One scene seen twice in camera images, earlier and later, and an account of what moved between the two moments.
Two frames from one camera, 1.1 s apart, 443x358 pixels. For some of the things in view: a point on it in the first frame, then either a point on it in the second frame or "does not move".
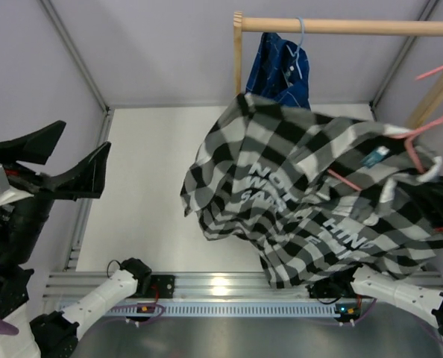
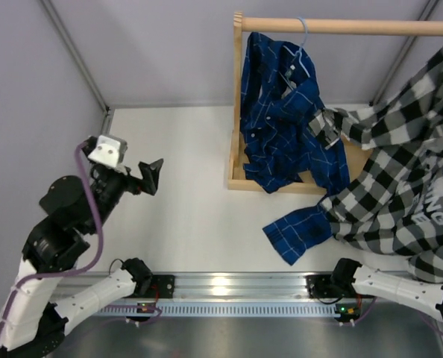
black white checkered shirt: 317,196 to 404,200
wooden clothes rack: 352,27 does not move
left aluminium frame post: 74,51 does not move
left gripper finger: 83,180 to 151,173
